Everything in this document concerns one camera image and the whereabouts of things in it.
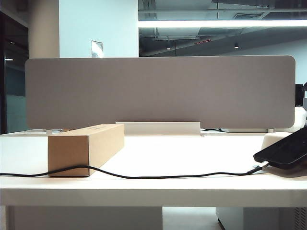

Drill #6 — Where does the black charging cable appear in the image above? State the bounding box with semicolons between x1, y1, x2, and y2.
0;161;270;180

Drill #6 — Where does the black smartphone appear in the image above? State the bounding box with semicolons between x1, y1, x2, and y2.
253;126;307;170

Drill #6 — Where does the grey desk divider panel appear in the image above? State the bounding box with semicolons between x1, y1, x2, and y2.
24;55;296;130

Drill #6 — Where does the long brown cardboard box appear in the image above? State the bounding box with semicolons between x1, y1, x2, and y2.
47;123;125;178

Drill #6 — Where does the white rounded object behind divider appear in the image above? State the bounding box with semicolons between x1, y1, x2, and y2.
293;106;307;132

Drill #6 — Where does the black office monitor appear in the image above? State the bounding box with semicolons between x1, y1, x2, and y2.
295;81;307;106

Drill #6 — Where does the framed wall sign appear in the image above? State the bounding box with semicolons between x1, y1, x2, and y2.
91;40;104;58

